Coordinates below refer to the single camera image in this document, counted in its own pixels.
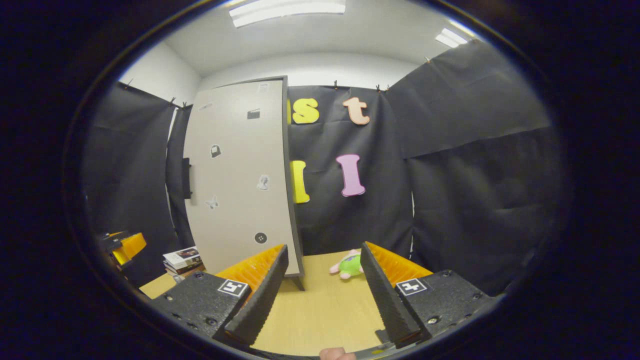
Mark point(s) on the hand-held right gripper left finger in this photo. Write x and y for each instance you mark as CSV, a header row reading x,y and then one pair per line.
x,y
262,300

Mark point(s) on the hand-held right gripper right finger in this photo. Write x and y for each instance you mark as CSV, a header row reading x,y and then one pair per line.
x,y
387,300

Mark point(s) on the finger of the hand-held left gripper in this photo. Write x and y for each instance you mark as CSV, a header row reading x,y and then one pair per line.
x,y
132,245

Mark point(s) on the light grey cabinet door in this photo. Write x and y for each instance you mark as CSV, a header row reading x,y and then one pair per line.
x,y
240,210

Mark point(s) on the pink and green plush toy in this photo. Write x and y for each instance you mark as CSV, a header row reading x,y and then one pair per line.
x,y
350,267

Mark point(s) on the dark book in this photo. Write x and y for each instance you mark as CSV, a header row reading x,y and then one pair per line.
x,y
185,268

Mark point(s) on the black backdrop cloth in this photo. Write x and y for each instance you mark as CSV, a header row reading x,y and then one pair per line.
x,y
475,200

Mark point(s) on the small ceiling light panel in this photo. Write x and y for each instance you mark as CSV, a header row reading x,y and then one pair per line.
x,y
451,38

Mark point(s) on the long ceiling light panel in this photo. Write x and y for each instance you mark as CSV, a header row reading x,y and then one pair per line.
x,y
287,11

